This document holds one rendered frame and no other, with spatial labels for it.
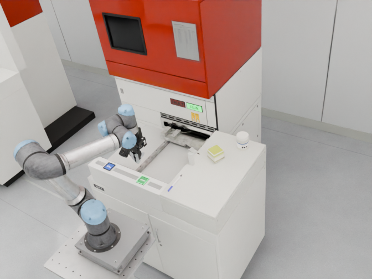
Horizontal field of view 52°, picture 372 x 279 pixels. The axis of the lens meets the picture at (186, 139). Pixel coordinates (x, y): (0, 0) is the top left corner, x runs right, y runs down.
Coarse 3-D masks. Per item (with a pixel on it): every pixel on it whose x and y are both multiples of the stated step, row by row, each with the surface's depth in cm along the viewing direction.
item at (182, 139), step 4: (172, 132) 260; (168, 136) 257; (180, 136) 255; (184, 136) 255; (188, 136) 254; (168, 140) 257; (172, 140) 255; (176, 140) 253; (180, 140) 252; (184, 140) 252; (188, 140) 251; (192, 140) 251; (196, 140) 250; (200, 140) 250; (180, 144) 252; (188, 144) 248; (192, 144) 247; (196, 144) 247; (200, 144) 246; (196, 148) 246
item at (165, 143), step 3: (165, 141) 258; (168, 141) 260; (162, 144) 256; (165, 144) 257; (159, 147) 254; (162, 147) 255; (156, 150) 252; (159, 150) 253; (153, 153) 250; (156, 153) 251; (150, 156) 248; (153, 156) 249; (147, 159) 246; (150, 159) 247; (144, 162) 244; (147, 162) 245; (150, 162) 248; (141, 165) 242; (144, 165) 243; (147, 165) 246; (138, 168) 240; (141, 168) 241; (138, 171) 239; (141, 171) 242
